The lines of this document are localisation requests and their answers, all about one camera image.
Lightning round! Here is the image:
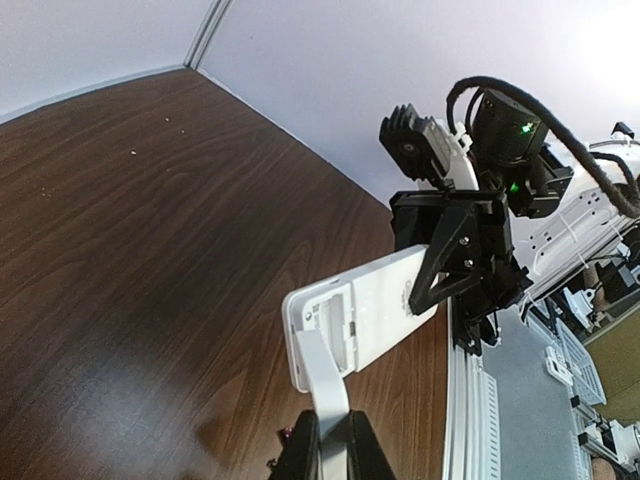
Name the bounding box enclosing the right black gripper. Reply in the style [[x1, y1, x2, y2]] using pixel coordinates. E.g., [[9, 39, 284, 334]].
[[388, 187, 534, 351]]

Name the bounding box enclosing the right aluminium frame post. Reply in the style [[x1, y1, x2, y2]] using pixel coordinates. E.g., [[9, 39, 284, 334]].
[[183, 0, 233, 71]]

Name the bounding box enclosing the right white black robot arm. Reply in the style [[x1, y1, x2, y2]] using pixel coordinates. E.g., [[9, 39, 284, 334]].
[[379, 76, 639, 354]]

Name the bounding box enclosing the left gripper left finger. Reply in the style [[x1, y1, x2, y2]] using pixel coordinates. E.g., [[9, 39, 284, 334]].
[[268, 410, 320, 480]]

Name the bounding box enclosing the white battery cover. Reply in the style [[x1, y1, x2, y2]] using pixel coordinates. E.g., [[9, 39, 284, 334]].
[[295, 330, 350, 480]]

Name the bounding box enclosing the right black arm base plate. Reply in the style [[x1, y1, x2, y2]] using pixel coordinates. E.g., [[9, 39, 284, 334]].
[[450, 296, 500, 357]]

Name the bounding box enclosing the white remote control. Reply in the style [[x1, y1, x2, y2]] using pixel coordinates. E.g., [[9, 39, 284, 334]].
[[281, 245, 438, 393]]

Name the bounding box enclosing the curved aluminium front rail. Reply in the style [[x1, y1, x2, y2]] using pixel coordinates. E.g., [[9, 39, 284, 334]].
[[442, 299, 591, 480]]

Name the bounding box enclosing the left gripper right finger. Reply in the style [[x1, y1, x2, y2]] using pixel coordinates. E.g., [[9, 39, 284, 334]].
[[347, 410, 395, 480]]

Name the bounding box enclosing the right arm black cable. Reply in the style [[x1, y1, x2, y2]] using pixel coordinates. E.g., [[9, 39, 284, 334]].
[[444, 75, 640, 219]]

